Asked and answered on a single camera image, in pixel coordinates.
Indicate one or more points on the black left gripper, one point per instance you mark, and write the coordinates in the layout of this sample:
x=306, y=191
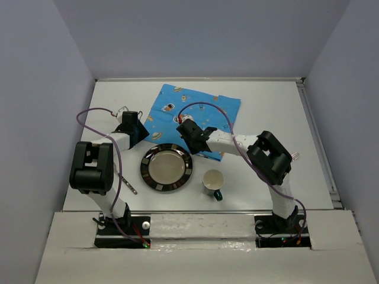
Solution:
x=143, y=132

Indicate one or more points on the teal mug cream inside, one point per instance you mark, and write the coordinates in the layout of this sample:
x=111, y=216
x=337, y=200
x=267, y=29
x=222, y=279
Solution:
x=213, y=181

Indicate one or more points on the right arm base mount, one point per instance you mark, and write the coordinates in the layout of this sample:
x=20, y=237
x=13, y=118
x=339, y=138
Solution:
x=270, y=235

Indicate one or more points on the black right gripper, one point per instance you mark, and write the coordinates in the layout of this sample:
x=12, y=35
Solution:
x=193, y=150

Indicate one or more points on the silver fork black handle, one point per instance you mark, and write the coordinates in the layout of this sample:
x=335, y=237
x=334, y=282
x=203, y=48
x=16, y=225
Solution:
x=295, y=155

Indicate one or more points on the black rimmed cream plate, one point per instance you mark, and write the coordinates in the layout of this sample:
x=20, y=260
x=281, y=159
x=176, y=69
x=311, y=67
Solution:
x=166, y=167

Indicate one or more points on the blue space print cloth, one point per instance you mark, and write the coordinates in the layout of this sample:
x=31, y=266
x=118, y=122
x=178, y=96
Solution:
x=173, y=101

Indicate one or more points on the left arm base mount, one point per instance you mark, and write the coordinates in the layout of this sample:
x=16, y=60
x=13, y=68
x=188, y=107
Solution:
x=136, y=236

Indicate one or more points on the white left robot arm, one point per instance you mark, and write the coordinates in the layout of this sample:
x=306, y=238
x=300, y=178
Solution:
x=96, y=169

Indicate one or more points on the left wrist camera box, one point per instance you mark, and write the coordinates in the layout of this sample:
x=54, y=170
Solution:
x=119, y=113

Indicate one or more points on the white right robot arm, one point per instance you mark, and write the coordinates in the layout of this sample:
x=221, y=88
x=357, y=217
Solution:
x=263, y=153

